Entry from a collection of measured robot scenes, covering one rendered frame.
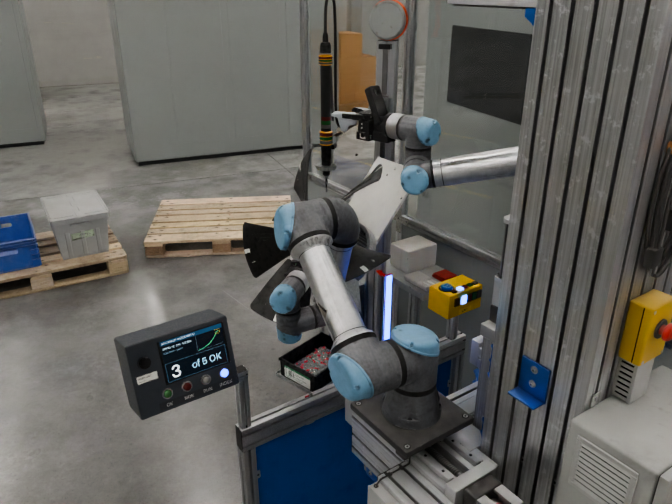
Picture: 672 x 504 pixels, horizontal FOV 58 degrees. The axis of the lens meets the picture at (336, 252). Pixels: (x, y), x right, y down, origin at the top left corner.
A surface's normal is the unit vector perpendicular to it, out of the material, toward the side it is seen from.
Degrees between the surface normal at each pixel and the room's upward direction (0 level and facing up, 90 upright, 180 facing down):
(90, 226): 95
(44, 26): 90
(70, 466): 0
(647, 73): 90
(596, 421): 0
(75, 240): 95
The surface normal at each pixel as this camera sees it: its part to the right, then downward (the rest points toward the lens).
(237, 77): 0.39, 0.38
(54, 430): 0.00, -0.91
